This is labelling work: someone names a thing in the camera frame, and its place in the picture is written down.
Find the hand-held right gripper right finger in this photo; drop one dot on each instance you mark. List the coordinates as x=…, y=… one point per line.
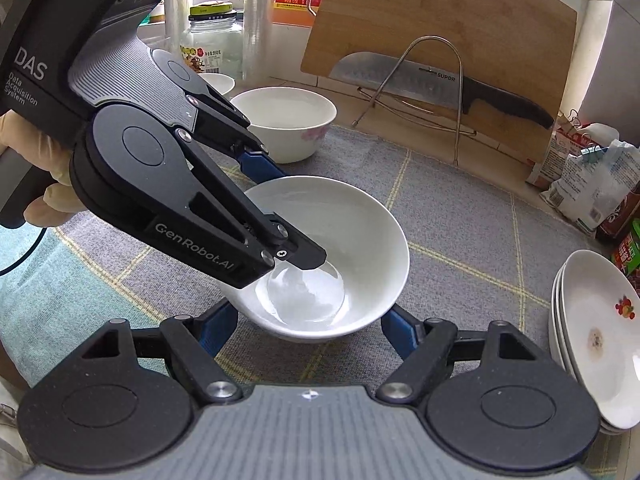
x=400, y=331

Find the white plate with fruit print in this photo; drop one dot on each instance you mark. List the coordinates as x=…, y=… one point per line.
x=556, y=320
x=550, y=332

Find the glass jar with green lid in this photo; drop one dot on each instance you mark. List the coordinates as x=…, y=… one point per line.
x=215, y=40

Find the plain white bowl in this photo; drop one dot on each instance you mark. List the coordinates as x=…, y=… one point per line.
x=355, y=240

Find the white printed plastic bag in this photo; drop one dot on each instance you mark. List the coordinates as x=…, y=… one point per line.
x=595, y=185

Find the dark soy sauce bottle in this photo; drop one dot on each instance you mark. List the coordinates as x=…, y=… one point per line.
x=617, y=222

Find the stained white plate fruit print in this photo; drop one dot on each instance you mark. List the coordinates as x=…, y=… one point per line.
x=600, y=360

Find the red and white paper bag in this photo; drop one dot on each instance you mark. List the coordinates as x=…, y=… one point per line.
x=555, y=155

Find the white bowl with pink flowers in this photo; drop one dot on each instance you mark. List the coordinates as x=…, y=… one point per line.
x=220, y=82
x=285, y=110

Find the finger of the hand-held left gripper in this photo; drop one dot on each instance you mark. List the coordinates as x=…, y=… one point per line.
x=260, y=167
x=295, y=252

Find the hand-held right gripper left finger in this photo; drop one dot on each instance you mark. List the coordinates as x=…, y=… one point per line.
x=220, y=322

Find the stack of clear plastic cups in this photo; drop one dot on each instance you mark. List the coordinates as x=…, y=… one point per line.
x=257, y=20

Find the person's left hand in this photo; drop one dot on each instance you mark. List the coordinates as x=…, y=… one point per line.
x=35, y=132

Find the bamboo cutting board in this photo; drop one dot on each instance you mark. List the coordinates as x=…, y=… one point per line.
x=425, y=5

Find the grey teal checked mat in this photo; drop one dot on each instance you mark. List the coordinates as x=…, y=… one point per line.
x=450, y=220

